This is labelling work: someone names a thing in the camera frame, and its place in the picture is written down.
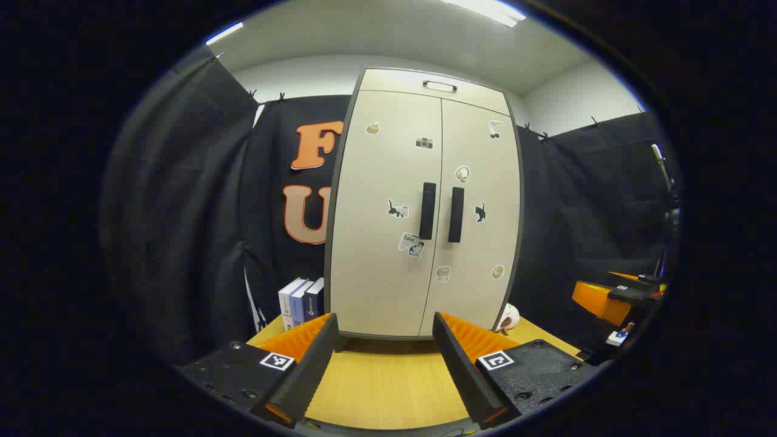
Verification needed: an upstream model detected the long ceiling light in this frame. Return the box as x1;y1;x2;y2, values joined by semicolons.
440;0;526;28

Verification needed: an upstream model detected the grey metal pole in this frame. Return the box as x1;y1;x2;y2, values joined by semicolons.
653;144;677;207

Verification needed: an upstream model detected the small white pink toy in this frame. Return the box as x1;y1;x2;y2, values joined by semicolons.
495;303;520;333

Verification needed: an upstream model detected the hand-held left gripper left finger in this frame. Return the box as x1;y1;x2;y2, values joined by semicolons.
176;313;341;425

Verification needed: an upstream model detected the black backdrop cloth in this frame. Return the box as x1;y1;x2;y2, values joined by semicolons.
100;52;677;365

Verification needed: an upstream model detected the light blue book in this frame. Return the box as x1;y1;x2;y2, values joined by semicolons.
290;279;322;328

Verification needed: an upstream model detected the beige cabinet door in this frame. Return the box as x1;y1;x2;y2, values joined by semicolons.
330;90;443;337
420;98;521;336

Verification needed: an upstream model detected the beige double-door shoe cabinet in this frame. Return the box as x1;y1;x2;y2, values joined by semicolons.
324;68;524;340

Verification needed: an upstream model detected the white book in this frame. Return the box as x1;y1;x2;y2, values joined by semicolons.
279;278;309;331

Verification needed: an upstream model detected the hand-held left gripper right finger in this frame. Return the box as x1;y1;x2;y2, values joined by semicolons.
432;311;599;429

